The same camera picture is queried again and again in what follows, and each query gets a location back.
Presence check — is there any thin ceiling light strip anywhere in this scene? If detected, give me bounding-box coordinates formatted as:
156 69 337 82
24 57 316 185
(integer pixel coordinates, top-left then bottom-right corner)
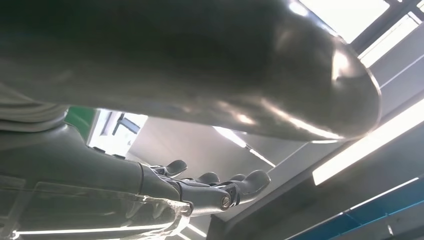
211 125 276 169

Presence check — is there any bright ceiling light panel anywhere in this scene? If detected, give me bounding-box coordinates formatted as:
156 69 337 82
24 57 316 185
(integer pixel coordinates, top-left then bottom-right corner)
298 0 392 44

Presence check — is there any clear plastic plate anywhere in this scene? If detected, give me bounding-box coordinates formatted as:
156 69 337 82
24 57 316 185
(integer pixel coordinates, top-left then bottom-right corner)
0 180 194 240

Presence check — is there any long ceiling light strip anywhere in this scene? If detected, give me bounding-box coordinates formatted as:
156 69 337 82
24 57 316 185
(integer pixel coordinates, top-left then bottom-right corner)
312 98 424 186

